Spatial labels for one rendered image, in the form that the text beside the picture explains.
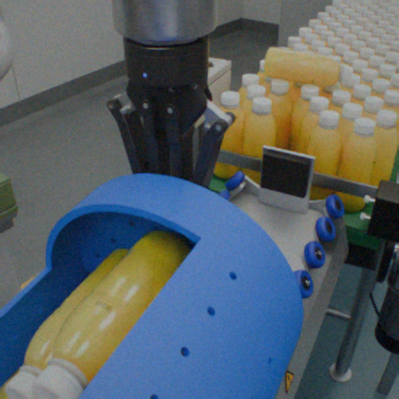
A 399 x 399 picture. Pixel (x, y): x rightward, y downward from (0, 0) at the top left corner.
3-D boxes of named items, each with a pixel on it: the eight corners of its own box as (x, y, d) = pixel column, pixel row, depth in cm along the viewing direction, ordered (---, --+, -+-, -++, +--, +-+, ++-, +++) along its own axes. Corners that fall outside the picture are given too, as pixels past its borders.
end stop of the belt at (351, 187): (206, 158, 105) (206, 147, 103) (207, 157, 106) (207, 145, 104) (390, 205, 91) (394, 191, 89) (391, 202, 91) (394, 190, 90)
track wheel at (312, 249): (314, 244, 80) (324, 240, 79) (319, 270, 78) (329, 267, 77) (300, 241, 77) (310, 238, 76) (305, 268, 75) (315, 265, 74)
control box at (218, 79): (156, 121, 109) (154, 78, 104) (195, 92, 124) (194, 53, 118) (195, 129, 106) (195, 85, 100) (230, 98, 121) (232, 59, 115)
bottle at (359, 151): (327, 204, 100) (339, 128, 90) (342, 191, 104) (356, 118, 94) (355, 216, 96) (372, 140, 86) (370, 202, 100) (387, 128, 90)
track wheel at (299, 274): (293, 302, 70) (304, 300, 69) (285, 273, 71) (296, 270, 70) (307, 297, 73) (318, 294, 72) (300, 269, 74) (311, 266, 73)
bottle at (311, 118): (293, 169, 111) (301, 99, 101) (321, 171, 111) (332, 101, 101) (295, 185, 106) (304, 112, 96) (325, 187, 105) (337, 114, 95)
